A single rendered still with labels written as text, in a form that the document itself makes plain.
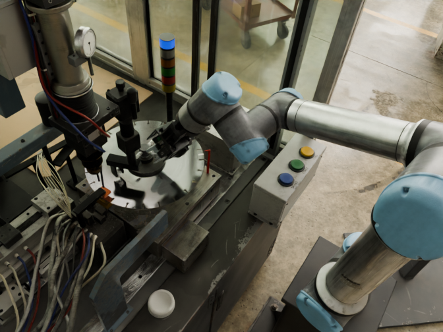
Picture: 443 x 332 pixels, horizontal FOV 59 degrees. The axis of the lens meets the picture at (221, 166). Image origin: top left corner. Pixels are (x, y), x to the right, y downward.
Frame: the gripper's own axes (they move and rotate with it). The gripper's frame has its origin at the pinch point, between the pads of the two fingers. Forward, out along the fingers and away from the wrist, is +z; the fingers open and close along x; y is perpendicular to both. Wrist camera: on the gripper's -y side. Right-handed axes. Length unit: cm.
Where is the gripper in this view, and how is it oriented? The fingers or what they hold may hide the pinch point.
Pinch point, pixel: (159, 154)
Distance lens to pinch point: 107.9
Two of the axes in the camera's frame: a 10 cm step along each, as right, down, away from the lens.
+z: -5.6, 4.1, 7.2
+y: -5.8, 4.2, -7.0
